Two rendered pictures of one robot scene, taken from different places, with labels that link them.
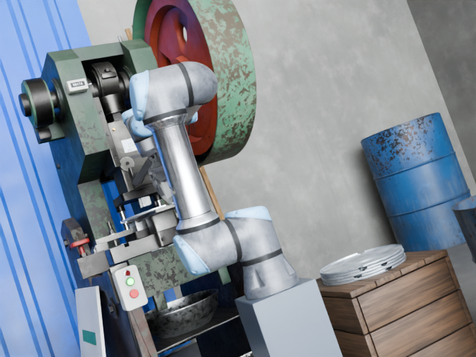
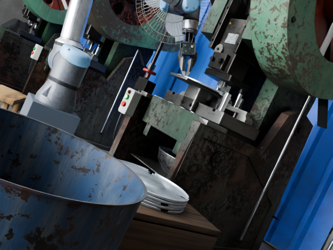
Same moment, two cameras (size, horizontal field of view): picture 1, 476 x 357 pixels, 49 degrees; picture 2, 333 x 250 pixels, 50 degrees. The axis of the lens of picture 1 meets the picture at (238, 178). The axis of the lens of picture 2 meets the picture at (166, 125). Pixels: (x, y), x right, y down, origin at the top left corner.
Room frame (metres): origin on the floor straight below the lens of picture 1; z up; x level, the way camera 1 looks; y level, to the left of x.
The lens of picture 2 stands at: (1.55, -1.38, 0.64)
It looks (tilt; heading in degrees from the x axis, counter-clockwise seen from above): 3 degrees down; 78
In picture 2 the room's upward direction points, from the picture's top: 25 degrees clockwise
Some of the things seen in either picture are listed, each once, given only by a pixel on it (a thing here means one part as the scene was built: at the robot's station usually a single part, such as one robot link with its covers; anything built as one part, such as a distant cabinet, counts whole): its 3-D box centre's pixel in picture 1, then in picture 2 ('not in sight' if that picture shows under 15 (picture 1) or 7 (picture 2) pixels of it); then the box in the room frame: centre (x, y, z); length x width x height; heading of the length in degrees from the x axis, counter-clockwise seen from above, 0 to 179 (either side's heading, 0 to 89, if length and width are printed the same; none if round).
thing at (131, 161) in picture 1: (130, 154); (234, 47); (2.08, 0.37, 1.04); 0.17 x 0.15 x 0.30; 28
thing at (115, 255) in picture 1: (156, 241); (209, 114); (2.12, 0.39, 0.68); 0.45 x 0.30 x 0.06; 118
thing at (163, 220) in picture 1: (166, 225); (190, 95); (1.97, 0.31, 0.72); 0.25 x 0.14 x 0.14; 28
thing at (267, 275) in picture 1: (266, 271); (59, 93); (1.42, 0.01, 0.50); 0.15 x 0.15 x 0.10
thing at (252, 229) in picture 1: (250, 231); (71, 64); (1.42, 0.02, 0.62); 0.13 x 0.12 x 0.14; 108
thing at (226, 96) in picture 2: not in sight; (224, 101); (2.09, 0.18, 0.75); 0.03 x 0.03 x 0.10; 28
